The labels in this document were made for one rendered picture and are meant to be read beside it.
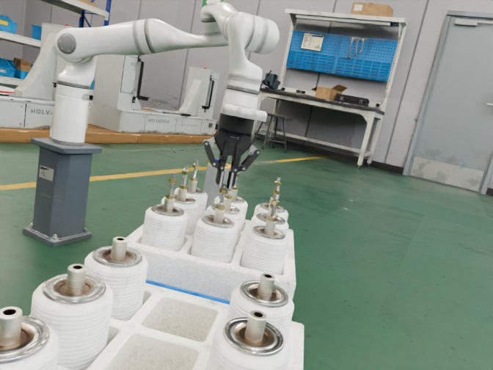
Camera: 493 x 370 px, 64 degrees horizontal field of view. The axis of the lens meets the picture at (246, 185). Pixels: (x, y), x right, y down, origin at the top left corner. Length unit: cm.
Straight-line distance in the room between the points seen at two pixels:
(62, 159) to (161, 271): 53
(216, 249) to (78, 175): 58
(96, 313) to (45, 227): 83
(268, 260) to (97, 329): 43
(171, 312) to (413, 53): 544
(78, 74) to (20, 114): 171
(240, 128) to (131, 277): 38
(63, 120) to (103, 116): 240
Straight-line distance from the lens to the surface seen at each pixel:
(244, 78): 83
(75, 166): 129
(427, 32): 594
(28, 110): 301
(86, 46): 125
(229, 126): 83
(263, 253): 87
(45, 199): 133
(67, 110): 128
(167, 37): 117
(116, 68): 362
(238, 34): 84
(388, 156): 582
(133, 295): 65
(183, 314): 73
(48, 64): 326
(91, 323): 55
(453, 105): 577
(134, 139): 359
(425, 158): 576
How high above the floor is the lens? 52
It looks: 11 degrees down
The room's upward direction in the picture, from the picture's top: 11 degrees clockwise
